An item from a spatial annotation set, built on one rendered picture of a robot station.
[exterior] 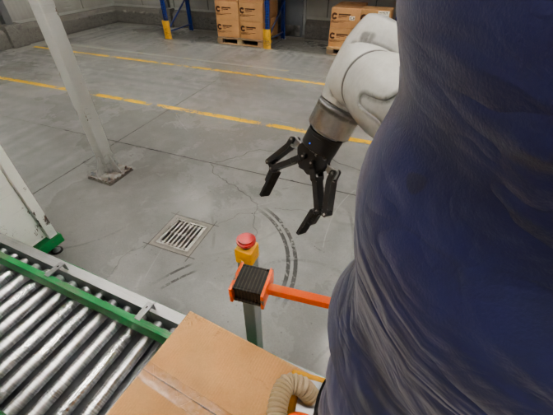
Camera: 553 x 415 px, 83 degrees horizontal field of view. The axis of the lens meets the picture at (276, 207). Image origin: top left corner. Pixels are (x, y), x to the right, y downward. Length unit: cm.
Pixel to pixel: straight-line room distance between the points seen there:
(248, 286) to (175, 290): 164
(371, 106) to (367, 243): 29
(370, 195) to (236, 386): 84
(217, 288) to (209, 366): 134
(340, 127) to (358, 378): 45
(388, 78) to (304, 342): 179
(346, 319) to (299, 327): 186
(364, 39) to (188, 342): 88
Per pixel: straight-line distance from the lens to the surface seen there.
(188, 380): 98
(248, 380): 96
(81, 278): 183
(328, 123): 60
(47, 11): 321
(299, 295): 74
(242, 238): 112
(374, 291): 17
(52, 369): 167
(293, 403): 77
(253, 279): 75
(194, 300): 227
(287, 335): 208
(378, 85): 43
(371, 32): 58
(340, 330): 25
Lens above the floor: 184
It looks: 40 degrees down
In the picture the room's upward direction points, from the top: straight up
